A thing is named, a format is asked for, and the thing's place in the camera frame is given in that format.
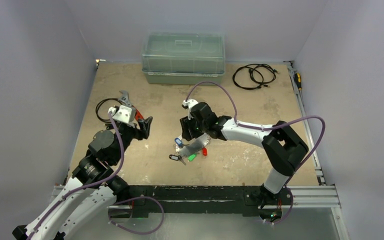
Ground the key with black tag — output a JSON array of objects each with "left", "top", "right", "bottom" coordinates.
[{"left": 168, "top": 154, "right": 187, "bottom": 166}]

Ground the black coiled cable left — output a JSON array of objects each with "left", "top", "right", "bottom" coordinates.
[{"left": 95, "top": 98, "right": 122, "bottom": 125}]

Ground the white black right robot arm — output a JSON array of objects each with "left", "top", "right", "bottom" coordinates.
[{"left": 180, "top": 99, "right": 309, "bottom": 204}]

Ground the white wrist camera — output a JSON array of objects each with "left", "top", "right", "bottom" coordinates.
[
  {"left": 108, "top": 105, "right": 137, "bottom": 127},
  {"left": 182, "top": 99, "right": 199, "bottom": 120}
]

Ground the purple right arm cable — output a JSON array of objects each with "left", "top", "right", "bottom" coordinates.
[{"left": 184, "top": 81, "right": 326, "bottom": 186}]

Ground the key with blue tag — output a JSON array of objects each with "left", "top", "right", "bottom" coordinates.
[{"left": 174, "top": 137, "right": 189, "bottom": 148}]

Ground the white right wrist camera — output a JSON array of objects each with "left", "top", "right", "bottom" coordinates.
[{"left": 182, "top": 99, "right": 199, "bottom": 120}]

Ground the yellow black screwdriver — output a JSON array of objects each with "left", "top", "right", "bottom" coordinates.
[{"left": 293, "top": 72, "right": 302, "bottom": 91}]

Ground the key with green tag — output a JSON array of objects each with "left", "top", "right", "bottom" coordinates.
[{"left": 187, "top": 153, "right": 198, "bottom": 162}]

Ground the green plastic storage box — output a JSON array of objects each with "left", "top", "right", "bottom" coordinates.
[{"left": 141, "top": 32, "right": 226, "bottom": 85}]

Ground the red handled adjustable wrench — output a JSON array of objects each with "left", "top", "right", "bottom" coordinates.
[{"left": 118, "top": 90, "right": 144, "bottom": 120}]

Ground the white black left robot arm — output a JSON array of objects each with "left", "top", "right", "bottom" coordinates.
[{"left": 12, "top": 116, "right": 153, "bottom": 240}]

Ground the key with red tag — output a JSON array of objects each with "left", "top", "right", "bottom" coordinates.
[{"left": 201, "top": 147, "right": 208, "bottom": 157}]

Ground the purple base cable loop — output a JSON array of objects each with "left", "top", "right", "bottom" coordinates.
[{"left": 107, "top": 193, "right": 165, "bottom": 234}]

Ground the black coiled cable right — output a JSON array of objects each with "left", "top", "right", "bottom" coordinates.
[{"left": 232, "top": 63, "right": 279, "bottom": 91}]

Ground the large metal keyring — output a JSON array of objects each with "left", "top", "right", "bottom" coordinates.
[{"left": 174, "top": 133, "right": 211, "bottom": 158}]

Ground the black metal base rail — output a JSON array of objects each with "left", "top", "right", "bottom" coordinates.
[{"left": 109, "top": 184, "right": 294, "bottom": 220}]

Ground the black coiled cable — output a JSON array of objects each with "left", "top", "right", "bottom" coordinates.
[
  {"left": 95, "top": 98, "right": 122, "bottom": 125},
  {"left": 232, "top": 63, "right": 279, "bottom": 91}
]

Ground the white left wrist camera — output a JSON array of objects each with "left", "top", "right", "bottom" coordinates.
[{"left": 108, "top": 105, "right": 137, "bottom": 127}]

